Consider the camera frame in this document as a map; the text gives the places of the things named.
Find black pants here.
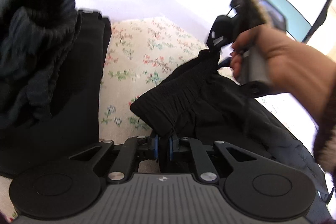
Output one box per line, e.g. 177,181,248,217
130,50,331,223

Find right hand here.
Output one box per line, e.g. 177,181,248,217
231,24,335,123

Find floral bed cloth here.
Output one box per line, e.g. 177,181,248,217
1,19,205,221

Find dark fuzzy sleeve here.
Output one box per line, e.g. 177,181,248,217
313,97,335,176

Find black folded clothes pile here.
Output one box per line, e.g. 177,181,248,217
1,0,112,178

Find lavender bed sheet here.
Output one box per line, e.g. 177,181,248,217
0,0,320,135

